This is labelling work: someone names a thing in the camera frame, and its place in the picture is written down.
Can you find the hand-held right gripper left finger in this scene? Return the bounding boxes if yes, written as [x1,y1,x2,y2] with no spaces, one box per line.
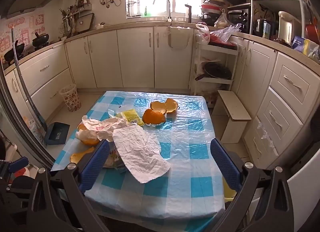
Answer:
[25,139,112,232]

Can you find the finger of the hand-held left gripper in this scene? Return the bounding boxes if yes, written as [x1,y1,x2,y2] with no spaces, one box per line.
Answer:
[0,156,29,173]

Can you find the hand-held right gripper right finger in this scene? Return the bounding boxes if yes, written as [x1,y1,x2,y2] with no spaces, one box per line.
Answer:
[210,138,297,232]

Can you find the printed snack bag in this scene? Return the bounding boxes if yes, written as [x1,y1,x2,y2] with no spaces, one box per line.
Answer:
[104,141,127,170]

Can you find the white red-print wrapper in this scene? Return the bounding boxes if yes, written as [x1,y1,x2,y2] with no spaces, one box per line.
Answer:
[76,115,130,145]

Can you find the white paper napkin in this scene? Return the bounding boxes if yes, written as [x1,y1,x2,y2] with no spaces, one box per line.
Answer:
[112,124,171,184]

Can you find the yellow plastic packet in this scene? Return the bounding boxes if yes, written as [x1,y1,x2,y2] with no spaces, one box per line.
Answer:
[114,108,145,127]

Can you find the round orange peel half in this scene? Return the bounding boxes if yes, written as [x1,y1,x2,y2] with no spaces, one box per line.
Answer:
[142,108,167,125]

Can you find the lobed orange peel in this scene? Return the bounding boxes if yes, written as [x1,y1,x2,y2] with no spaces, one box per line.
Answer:
[150,98,179,115]

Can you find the yellow plastic basin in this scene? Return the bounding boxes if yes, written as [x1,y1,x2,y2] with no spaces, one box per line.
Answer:
[224,179,238,202]

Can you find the floral fabric bag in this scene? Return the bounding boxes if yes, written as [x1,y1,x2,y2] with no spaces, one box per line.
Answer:
[24,116,47,147]

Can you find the dark blue cardboard box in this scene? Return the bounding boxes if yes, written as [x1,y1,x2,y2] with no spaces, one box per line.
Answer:
[44,122,70,145]

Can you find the white wooden stool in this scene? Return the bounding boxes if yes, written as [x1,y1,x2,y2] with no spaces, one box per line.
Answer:
[217,90,252,144]

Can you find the blue checkered tablecloth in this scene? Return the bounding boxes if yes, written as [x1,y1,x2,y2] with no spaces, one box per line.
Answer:
[50,90,238,232]

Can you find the clear bag brown contents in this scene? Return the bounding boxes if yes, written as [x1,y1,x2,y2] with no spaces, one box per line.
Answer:
[199,86,218,108]

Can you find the floral wastebasket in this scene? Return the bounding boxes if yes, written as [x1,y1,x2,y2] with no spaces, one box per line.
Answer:
[59,84,82,112]

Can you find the black frying pan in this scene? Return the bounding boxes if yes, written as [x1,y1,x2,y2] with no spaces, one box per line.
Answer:
[194,62,232,81]

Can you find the black wok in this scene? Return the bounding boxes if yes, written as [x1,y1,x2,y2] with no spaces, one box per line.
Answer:
[3,40,26,63]

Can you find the white kitchen base cabinets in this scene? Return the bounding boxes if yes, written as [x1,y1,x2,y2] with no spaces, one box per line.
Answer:
[4,26,320,170]

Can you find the white shelf rack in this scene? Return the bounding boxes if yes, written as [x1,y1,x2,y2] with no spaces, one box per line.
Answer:
[189,43,239,109]

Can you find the red round tray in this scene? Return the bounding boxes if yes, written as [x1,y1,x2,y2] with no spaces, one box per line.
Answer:
[209,35,237,47]

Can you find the black lidded pot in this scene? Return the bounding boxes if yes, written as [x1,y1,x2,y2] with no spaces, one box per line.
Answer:
[32,32,50,47]

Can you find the clear plastic bag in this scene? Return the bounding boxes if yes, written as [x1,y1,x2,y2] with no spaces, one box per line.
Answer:
[209,23,242,44]

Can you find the white red-print plastic bag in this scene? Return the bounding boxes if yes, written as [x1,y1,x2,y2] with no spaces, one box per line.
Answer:
[195,22,210,45]

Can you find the blue packet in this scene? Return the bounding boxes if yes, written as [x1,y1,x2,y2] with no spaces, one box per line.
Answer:
[291,36,307,53]

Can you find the dark rectangular board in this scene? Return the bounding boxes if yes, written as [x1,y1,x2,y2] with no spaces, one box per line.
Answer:
[75,12,95,33]

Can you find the white door-hung bag holder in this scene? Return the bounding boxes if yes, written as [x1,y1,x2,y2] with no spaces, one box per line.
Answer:
[167,25,194,50]

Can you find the tied clear bag of buns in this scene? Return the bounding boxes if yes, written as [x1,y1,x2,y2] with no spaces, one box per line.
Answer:
[214,10,232,28]

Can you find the silver yellow bag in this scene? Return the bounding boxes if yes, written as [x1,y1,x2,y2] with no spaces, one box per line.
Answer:
[302,38,320,60]

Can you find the black toaster oven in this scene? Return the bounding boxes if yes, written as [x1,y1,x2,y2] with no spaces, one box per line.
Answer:
[226,7,252,34]

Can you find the white electric thermos pot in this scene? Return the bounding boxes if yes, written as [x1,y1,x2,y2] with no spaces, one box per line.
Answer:
[278,11,304,45]

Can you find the red pot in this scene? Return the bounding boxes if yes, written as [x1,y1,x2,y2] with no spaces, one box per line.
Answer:
[305,23,320,45]

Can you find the stack of pots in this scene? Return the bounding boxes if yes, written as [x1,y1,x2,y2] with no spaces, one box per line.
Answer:
[200,0,223,19]

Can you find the chrome kitchen faucet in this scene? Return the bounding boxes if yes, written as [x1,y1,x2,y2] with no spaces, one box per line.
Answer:
[152,0,172,21]

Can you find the white countertop shelf unit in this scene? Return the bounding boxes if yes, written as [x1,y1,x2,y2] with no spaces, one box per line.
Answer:
[250,0,310,40]

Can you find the pink wall stickers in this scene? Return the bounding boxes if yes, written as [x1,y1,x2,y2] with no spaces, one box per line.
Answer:
[0,13,45,53]

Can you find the wall utensil rack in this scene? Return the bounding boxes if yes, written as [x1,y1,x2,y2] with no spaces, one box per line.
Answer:
[59,0,94,36]

